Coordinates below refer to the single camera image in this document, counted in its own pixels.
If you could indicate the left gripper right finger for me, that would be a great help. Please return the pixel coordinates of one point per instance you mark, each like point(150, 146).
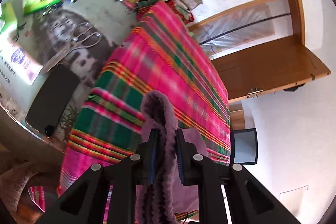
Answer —
point(227, 194)

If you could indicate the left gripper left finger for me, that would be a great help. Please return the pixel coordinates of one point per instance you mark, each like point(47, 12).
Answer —
point(106, 194)

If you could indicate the purple fleece garment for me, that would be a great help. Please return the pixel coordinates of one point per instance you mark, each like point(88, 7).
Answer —
point(160, 201)

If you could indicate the black mesh office chair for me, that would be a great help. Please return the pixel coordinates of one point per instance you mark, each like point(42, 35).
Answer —
point(244, 146)

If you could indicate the brown fuzzy blanket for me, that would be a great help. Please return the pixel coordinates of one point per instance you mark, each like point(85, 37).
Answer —
point(28, 188)

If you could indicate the black smartphone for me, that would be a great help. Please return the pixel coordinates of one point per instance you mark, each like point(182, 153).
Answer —
point(52, 99)

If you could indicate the black bags on hook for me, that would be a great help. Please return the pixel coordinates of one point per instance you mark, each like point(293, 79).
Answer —
point(294, 88)

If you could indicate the white printed paper packet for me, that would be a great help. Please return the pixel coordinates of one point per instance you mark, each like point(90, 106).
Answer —
point(21, 62)

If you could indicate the metal scissors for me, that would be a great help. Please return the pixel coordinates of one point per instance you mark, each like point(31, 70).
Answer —
point(83, 36)

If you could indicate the pink plaid tablecloth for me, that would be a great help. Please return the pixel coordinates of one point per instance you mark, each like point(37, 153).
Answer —
point(160, 55)

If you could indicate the plastic covered door screen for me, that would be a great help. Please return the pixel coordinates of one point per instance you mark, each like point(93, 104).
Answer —
point(250, 24)

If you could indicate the glass top side table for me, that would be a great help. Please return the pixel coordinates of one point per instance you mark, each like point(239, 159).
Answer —
point(44, 33)

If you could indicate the red basket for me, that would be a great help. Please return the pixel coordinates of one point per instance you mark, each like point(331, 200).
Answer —
point(181, 10)

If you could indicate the white green tissue pack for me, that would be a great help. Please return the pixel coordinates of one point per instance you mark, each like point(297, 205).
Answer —
point(9, 21)

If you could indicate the wooden board against wall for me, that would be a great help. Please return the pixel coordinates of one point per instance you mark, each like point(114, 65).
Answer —
point(237, 118)

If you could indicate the wooden door with handle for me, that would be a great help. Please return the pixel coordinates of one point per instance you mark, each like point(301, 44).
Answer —
point(268, 67)

